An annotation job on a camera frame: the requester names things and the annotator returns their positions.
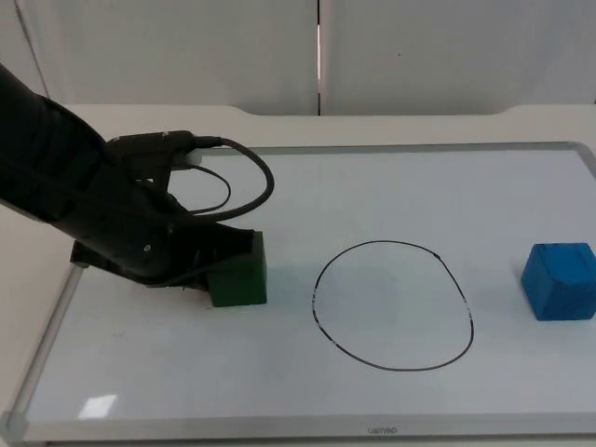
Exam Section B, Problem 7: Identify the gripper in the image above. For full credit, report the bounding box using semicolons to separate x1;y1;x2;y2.
68;179;263;302

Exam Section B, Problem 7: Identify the green cube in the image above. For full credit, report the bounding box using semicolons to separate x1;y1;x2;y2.
206;230;270;309

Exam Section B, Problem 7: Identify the grey-framed whiteboard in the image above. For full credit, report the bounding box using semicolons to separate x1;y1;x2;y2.
0;141;596;443

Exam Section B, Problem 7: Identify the blue cube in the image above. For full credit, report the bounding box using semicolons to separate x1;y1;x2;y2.
519;241;596;323

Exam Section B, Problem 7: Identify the thin black cable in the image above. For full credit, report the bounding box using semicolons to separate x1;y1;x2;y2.
184;162;233;216

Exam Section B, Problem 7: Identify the thick black cable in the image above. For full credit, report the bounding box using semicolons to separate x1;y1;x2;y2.
191;135;277;222

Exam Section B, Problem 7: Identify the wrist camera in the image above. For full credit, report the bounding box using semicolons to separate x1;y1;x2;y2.
104;130;205;182

